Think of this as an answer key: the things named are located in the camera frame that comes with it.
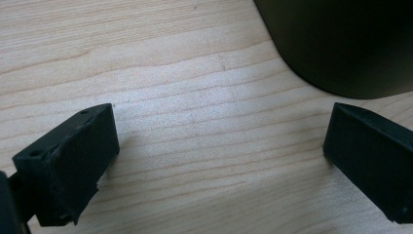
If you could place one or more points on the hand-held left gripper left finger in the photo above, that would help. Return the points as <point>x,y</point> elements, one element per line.
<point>71,169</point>

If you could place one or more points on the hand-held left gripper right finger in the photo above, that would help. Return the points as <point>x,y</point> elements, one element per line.
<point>373,159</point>

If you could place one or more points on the dark brown divided tray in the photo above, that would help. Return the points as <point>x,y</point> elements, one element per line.
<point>341,48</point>

